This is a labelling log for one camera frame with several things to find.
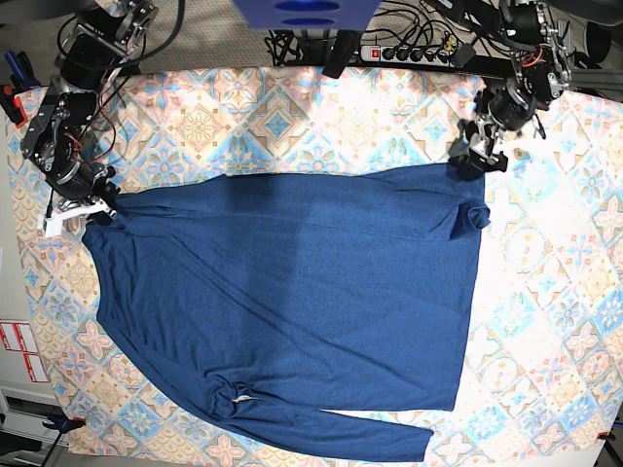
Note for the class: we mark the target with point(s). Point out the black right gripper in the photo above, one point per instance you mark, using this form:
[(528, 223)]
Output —
[(92, 182)]

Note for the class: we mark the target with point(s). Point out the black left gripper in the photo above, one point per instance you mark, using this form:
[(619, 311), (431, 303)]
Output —
[(497, 111)]

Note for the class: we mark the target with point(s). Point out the blue long-sleeve shirt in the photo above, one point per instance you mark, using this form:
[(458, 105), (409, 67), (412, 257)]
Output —
[(281, 307)]

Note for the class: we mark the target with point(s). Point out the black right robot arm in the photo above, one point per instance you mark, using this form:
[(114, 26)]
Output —
[(98, 48)]

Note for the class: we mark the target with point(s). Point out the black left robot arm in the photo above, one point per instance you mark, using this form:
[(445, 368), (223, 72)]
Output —
[(540, 74)]

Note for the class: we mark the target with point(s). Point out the red-black clamp upper left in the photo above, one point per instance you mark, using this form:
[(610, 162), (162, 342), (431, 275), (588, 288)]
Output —
[(12, 106)]

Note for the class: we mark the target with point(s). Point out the white power strip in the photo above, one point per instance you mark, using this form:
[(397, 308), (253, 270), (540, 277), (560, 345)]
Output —
[(429, 55)]

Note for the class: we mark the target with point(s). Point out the red-white labels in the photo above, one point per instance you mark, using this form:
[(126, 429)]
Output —
[(22, 350)]

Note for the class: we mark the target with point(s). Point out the white cabinet lower left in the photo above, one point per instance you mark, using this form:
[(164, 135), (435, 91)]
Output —
[(26, 411)]

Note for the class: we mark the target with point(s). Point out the blue-black clamp lower left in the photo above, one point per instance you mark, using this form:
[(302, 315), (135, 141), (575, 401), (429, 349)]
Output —
[(62, 424)]

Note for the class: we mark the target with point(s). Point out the patterned tile tablecloth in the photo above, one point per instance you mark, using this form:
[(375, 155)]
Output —
[(543, 367)]

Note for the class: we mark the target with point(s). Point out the orange clamp lower right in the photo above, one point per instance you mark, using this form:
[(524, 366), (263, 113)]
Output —
[(610, 436)]

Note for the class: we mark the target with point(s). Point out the blue-handled clamp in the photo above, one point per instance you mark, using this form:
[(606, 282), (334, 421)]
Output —
[(23, 76)]

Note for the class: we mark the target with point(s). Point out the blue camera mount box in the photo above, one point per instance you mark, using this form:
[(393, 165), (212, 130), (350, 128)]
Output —
[(308, 14)]

